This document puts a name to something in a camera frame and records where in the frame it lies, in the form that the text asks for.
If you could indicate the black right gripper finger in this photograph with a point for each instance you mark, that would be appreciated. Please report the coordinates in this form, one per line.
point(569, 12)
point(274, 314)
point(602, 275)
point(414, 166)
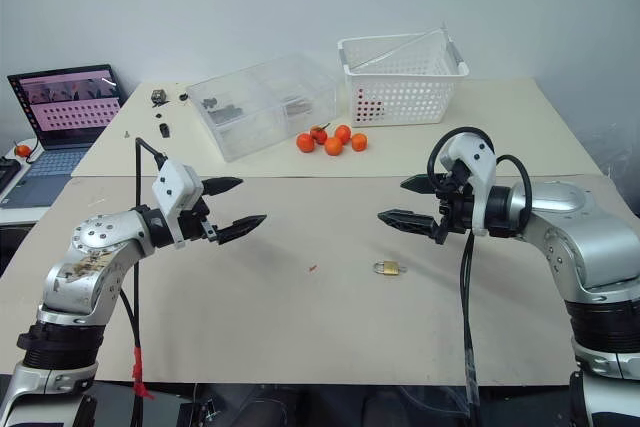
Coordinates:
point(417, 182)
point(405, 220)

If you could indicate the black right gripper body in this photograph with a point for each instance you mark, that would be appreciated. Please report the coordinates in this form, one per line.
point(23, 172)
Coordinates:
point(452, 207)

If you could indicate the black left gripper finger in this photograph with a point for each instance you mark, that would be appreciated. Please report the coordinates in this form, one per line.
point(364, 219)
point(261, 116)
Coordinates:
point(222, 185)
point(242, 227)

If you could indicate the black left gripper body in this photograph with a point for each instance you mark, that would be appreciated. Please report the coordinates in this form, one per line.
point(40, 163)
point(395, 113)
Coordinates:
point(196, 224)

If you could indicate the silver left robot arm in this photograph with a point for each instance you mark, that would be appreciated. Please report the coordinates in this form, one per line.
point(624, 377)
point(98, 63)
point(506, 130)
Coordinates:
point(90, 267)

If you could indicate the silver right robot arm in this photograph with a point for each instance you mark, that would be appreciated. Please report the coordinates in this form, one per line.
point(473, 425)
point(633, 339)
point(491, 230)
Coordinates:
point(590, 247)

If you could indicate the brass padlock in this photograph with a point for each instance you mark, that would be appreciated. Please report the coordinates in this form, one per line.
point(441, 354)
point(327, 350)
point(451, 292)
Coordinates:
point(386, 268)

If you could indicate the black parts in box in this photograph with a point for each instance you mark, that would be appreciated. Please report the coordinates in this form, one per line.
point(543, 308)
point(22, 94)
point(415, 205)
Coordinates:
point(221, 110)

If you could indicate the small black block part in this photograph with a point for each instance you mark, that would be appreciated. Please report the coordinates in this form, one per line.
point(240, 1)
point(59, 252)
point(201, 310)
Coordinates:
point(164, 130)

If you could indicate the red object inside basket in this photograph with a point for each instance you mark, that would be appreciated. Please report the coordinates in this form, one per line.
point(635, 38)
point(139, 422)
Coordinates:
point(370, 108)

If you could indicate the clear plastic compartment box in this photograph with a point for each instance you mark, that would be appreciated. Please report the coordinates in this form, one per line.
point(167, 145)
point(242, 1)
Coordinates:
point(260, 97)

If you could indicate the white perforated plastic basket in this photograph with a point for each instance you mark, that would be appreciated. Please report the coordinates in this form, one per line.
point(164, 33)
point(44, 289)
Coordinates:
point(402, 87)

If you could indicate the small black round part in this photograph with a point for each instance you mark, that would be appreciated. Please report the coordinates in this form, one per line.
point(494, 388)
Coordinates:
point(183, 96)

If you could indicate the grey parts in box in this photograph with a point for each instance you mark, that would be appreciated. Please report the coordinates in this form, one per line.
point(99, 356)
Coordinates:
point(296, 105)

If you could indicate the red fruit with stem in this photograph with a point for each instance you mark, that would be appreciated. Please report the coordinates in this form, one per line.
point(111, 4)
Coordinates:
point(319, 134)

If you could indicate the small metal cube part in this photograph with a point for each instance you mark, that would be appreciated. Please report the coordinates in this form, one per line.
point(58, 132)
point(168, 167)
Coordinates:
point(158, 96)

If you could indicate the open laptop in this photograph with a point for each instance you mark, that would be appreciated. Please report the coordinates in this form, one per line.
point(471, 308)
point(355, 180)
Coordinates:
point(65, 112)

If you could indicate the small orange fruit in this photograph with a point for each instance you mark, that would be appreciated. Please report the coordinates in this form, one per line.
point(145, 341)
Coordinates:
point(21, 150)

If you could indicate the black device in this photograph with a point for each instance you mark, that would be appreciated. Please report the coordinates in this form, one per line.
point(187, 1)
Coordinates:
point(7, 172)

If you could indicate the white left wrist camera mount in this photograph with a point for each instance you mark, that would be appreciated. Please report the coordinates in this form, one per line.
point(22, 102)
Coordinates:
point(172, 187)

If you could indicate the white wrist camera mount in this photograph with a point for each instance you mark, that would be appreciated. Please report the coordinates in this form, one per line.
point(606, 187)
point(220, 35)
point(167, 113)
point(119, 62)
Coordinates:
point(475, 157)
point(172, 187)

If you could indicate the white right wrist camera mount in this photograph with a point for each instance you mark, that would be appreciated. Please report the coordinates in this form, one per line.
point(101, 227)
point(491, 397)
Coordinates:
point(475, 157)

